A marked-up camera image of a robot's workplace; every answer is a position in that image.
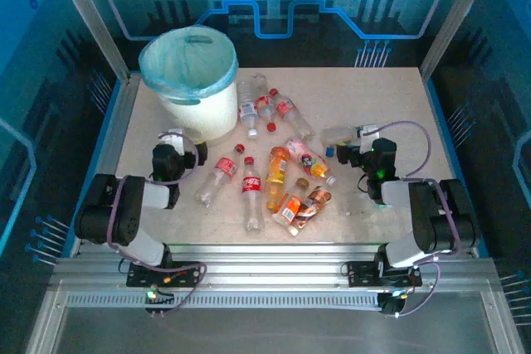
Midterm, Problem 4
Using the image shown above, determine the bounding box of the grey metal front panel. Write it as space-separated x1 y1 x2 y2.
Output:
24 287 524 354

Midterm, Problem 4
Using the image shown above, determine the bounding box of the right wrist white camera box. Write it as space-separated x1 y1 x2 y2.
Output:
358 124 381 154

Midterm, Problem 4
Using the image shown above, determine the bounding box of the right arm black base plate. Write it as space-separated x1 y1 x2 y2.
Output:
346 260 423 289

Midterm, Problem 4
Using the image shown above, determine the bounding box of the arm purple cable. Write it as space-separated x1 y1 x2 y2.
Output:
360 120 464 318
105 129 208 318

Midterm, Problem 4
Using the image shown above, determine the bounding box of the brown coffee drink bottle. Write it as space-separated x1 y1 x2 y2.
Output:
287 186 334 237

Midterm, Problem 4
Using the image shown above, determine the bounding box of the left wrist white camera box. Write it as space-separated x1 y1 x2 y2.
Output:
168 129 196 156

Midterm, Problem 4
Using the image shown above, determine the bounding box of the light blue bin liner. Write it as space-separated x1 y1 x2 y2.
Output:
139 25 241 103

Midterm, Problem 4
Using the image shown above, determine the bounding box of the white plastic bin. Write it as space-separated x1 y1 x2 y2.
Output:
139 25 241 148

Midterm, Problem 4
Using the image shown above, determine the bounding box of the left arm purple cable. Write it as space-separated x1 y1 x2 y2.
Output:
105 129 208 318

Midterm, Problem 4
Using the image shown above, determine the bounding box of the aluminium mounting rail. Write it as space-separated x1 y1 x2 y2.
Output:
49 244 501 291

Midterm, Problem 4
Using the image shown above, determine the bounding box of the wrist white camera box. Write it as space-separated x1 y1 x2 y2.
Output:
168 129 196 156
358 124 381 154

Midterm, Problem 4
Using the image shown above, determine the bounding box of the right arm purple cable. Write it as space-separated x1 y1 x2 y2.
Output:
360 120 464 318

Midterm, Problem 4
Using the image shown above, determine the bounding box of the cloudy bottle green cap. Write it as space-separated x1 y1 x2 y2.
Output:
319 125 362 148

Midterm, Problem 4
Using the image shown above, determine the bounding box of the pink label plastic bottle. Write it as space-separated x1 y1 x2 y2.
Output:
285 136 338 186

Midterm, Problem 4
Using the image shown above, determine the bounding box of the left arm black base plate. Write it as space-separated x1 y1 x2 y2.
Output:
126 260 201 289

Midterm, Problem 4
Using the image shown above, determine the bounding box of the orange label gold cap bottle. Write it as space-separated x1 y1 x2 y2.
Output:
271 177 310 226

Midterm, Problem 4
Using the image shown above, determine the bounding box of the clear bottle red-white label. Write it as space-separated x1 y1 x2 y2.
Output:
251 74 278 133

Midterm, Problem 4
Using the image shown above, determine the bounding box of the aluminium frame post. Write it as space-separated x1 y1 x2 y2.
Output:
46 0 132 83
421 0 499 80

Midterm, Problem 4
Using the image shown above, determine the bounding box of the clear bottle white cap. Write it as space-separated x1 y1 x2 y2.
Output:
236 81 261 139

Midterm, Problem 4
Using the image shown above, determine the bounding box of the black control box green light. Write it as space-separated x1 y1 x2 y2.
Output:
144 283 176 316

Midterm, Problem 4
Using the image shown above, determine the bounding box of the slotted grey cable duct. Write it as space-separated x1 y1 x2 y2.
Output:
65 290 385 310

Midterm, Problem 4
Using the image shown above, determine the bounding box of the orange juice bottle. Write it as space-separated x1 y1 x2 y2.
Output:
265 145 290 212

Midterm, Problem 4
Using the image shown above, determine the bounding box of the blue table edge strip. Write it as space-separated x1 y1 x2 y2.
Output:
422 75 486 258

